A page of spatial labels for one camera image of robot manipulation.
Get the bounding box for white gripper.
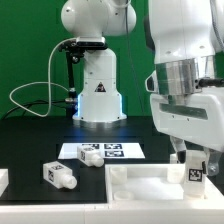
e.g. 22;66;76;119
150;92;224;176

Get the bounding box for white square tabletop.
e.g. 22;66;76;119
104;162;224;205

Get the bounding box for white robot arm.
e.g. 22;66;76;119
61;0;224;176

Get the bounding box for white obstacle fence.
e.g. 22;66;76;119
0;168;224;224

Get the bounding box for white marker sheet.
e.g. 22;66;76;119
58;143;144;159

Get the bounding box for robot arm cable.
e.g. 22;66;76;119
123;0;145;117

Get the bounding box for grey stand camera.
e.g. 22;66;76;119
76;37;106;48

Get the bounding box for black camera stand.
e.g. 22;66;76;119
59;40;84;117

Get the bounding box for white camera cable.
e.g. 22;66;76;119
8;39;78;118

